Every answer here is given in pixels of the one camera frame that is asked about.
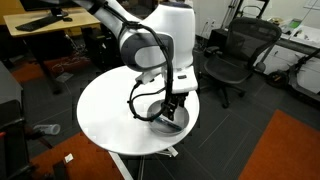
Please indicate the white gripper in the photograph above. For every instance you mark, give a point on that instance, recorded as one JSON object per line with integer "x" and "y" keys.
{"x": 185, "y": 80}

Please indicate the teal and black marker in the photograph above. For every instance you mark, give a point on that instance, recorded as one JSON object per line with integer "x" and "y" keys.
{"x": 166, "y": 123}

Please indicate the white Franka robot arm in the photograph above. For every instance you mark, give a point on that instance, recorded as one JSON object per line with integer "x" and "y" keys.
{"x": 173, "y": 36}

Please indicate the grey bowl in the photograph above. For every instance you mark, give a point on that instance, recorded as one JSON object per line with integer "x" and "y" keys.
{"x": 180, "y": 116}

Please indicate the round white table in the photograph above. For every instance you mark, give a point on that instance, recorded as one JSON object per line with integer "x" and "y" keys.
{"x": 106, "y": 113}

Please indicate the black mesh office chair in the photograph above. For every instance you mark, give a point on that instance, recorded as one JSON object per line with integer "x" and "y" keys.
{"x": 233, "y": 56}

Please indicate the white metal table base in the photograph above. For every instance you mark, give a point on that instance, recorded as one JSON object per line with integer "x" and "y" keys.
{"x": 120, "y": 166}

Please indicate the black kick scooter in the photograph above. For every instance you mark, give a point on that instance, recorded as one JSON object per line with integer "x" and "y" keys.
{"x": 293, "y": 76}

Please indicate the small white paper scrap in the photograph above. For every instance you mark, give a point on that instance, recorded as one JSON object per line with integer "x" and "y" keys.
{"x": 68, "y": 157}

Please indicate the black computer mouse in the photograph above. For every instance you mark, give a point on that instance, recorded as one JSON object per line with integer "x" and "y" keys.
{"x": 67, "y": 19}

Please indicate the white desk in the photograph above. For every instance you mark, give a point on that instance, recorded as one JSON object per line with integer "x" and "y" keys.
{"x": 300, "y": 43}

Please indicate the black monitor stand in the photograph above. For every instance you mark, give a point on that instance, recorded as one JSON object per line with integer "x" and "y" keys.
{"x": 59, "y": 12}

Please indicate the black and orange clamp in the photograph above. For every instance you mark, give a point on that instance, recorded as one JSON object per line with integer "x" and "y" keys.
{"x": 30, "y": 135}

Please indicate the wooden desk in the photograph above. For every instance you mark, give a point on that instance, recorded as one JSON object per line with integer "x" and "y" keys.
{"x": 50, "y": 21}

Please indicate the black keyboard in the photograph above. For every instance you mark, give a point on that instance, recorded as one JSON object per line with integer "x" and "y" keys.
{"x": 38, "y": 22}

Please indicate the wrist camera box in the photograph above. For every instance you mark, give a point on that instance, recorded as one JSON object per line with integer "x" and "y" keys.
{"x": 145, "y": 77}

